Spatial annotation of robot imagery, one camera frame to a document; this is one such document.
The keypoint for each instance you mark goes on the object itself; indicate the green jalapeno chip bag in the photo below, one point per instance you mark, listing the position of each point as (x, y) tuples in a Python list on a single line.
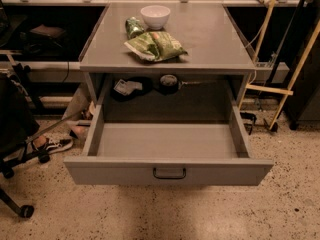
[(155, 46)]

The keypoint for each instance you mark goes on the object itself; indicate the grey open drawer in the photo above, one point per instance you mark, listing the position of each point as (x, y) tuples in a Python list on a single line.
[(199, 128)]

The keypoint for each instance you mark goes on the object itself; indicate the grey cabinet counter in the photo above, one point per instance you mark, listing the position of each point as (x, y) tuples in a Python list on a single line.
[(203, 29)]

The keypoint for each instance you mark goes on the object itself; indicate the black round tape roll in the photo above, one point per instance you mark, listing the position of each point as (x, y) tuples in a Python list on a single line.
[(168, 84)]

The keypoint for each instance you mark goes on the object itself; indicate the black pouch with card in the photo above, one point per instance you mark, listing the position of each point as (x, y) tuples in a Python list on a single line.
[(125, 90)]

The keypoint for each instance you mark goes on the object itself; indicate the green soda can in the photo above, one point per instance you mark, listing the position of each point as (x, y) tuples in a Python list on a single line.
[(133, 28)]

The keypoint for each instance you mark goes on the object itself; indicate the white bowl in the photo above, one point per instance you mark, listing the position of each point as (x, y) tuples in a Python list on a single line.
[(155, 16)]

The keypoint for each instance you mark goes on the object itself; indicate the black and white sneaker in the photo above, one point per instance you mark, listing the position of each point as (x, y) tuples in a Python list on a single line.
[(51, 146)]

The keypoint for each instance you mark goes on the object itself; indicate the black office chair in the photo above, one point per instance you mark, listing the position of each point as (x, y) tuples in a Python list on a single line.
[(16, 124)]

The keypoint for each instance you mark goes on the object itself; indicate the black drawer handle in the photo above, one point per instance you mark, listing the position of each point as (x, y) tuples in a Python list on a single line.
[(169, 173)]

